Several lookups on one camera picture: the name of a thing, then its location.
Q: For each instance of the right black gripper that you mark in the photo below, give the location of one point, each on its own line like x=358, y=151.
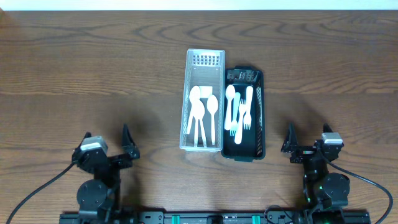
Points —
x=306, y=149

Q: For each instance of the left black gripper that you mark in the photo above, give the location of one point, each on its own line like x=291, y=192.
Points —
x=115, y=158

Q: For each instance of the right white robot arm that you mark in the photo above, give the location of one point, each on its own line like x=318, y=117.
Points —
x=322, y=189

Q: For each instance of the pale green plastic fork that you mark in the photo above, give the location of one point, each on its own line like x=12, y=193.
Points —
x=234, y=124

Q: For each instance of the white plastic fork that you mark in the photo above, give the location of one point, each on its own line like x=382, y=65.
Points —
x=242, y=110
x=247, y=117

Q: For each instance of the black plastic basket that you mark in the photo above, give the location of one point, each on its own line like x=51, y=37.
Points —
x=253, y=144

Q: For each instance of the white plastic spoon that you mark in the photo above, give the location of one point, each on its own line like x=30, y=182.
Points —
x=212, y=107
x=230, y=93

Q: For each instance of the clear plastic basket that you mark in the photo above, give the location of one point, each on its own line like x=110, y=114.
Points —
x=204, y=68

